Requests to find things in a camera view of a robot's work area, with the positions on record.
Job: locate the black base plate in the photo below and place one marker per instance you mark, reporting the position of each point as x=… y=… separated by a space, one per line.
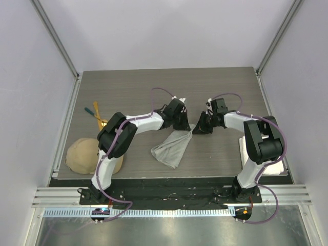
x=200 y=193

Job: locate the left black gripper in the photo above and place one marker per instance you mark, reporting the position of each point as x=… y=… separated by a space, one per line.
x=185 y=126

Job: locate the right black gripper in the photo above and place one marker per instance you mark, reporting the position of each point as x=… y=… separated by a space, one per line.
x=201 y=128

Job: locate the aluminium frame post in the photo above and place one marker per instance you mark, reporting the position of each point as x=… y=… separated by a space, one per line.
x=287 y=20
x=54 y=36

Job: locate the beige cap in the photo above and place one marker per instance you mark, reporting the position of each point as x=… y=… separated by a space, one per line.
x=83 y=156

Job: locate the left aluminium frame post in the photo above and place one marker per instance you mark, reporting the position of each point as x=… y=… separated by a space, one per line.
x=54 y=36

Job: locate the white slotted cable duct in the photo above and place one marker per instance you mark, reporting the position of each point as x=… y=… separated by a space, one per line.
x=103 y=212

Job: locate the grey cloth napkin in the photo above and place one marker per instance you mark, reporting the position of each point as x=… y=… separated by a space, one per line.
x=171 y=151

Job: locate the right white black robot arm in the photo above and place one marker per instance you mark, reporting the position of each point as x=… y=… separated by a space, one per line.
x=264 y=141

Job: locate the right aluminium frame post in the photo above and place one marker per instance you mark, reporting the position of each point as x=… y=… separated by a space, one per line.
x=287 y=20

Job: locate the white folded towel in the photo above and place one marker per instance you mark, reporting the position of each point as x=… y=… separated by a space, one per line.
x=271 y=170

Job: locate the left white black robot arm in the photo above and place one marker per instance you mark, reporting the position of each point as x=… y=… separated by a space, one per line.
x=115 y=138

